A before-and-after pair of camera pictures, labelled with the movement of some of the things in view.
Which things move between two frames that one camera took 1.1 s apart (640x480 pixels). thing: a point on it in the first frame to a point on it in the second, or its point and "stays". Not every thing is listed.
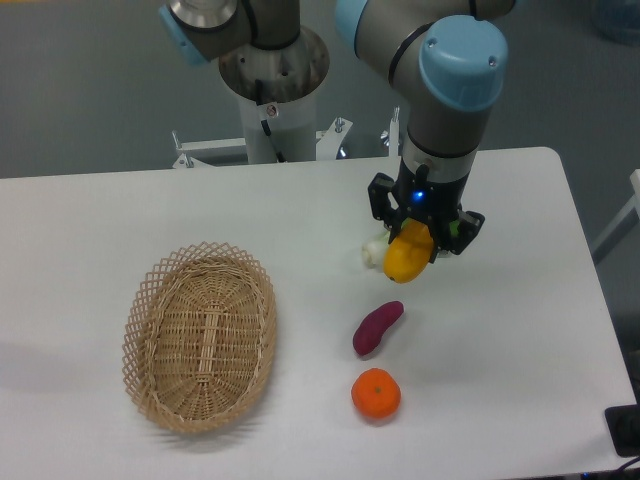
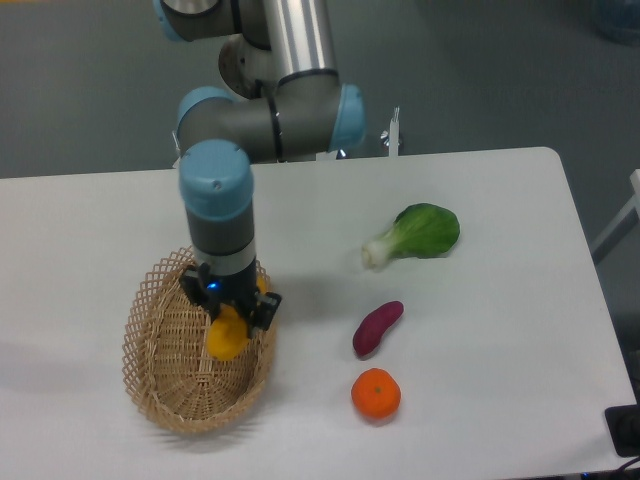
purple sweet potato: [370, 330] stays
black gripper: [429, 200] to [238, 288]
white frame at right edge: [625, 220] stays
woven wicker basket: [198, 337] stays
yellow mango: [407, 255] to [228, 334]
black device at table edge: [624, 427] stays
